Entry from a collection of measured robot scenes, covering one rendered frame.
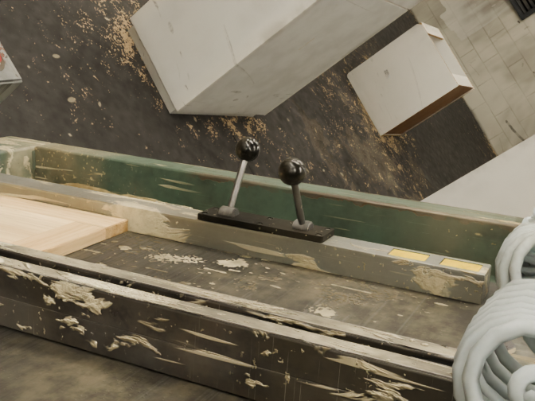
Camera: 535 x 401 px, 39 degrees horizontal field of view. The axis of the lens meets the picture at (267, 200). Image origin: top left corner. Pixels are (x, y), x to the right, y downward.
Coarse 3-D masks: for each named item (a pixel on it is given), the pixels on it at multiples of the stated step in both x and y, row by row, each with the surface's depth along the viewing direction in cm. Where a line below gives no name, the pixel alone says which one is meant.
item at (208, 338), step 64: (0, 256) 83; (64, 256) 84; (0, 320) 82; (64, 320) 78; (128, 320) 74; (192, 320) 71; (256, 320) 70; (320, 320) 71; (256, 384) 69; (320, 384) 66; (384, 384) 63; (448, 384) 61
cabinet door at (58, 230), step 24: (0, 216) 117; (24, 216) 118; (48, 216) 118; (72, 216) 118; (96, 216) 119; (0, 240) 106; (24, 240) 105; (48, 240) 106; (72, 240) 107; (96, 240) 112
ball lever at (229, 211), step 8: (240, 144) 114; (248, 144) 114; (256, 144) 114; (240, 152) 114; (248, 152) 114; (256, 152) 114; (248, 160) 115; (240, 168) 114; (240, 176) 114; (240, 184) 114; (232, 192) 114; (232, 200) 113; (224, 208) 113; (232, 208) 112
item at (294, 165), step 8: (288, 160) 100; (296, 160) 100; (280, 168) 101; (288, 168) 100; (296, 168) 100; (304, 168) 101; (280, 176) 101; (288, 176) 100; (296, 176) 100; (304, 176) 101; (288, 184) 101; (296, 184) 101; (296, 192) 103; (296, 200) 104; (296, 208) 105; (296, 224) 108; (304, 224) 107; (312, 224) 108
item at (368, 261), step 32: (0, 192) 129; (32, 192) 126; (64, 192) 124; (96, 192) 126; (128, 224) 119; (160, 224) 116; (192, 224) 113; (224, 224) 111; (256, 256) 110; (288, 256) 107; (320, 256) 105; (352, 256) 103; (384, 256) 101; (416, 288) 100; (448, 288) 98; (480, 288) 96
